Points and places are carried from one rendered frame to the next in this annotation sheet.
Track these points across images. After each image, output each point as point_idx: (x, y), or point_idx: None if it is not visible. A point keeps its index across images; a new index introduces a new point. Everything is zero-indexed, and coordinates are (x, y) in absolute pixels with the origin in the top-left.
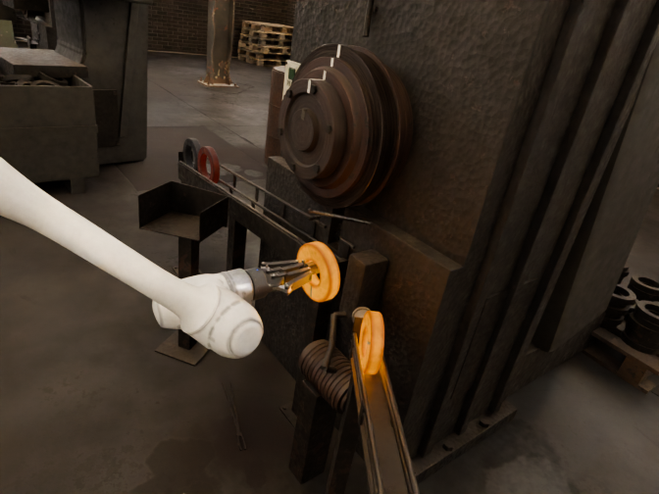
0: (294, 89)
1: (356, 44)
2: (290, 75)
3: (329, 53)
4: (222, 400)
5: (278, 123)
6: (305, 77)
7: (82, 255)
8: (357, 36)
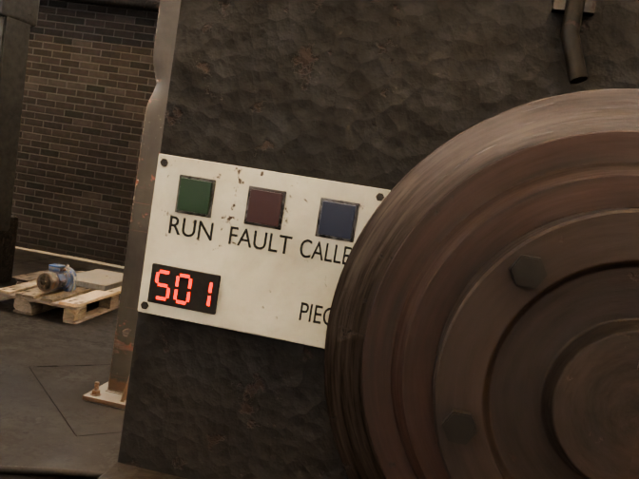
0: (561, 255)
1: (502, 104)
2: (193, 202)
3: (601, 121)
4: None
5: (440, 395)
6: (530, 206)
7: None
8: (505, 83)
